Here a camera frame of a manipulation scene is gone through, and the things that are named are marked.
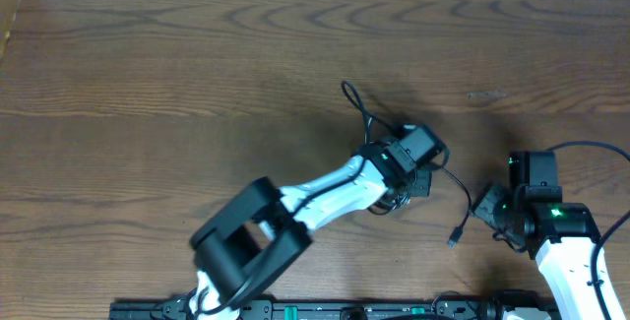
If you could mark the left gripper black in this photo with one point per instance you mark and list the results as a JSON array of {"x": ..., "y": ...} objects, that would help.
[{"x": 420, "y": 182}]

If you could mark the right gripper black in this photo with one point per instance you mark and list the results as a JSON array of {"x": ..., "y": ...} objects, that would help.
[{"x": 485, "y": 209}]

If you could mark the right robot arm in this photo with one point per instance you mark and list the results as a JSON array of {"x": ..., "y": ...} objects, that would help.
[{"x": 562, "y": 238}]

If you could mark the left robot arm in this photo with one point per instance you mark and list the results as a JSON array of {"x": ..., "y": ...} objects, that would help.
[{"x": 255, "y": 237}]

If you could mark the cardboard box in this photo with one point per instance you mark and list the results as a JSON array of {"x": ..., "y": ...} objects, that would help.
[{"x": 8, "y": 11}]

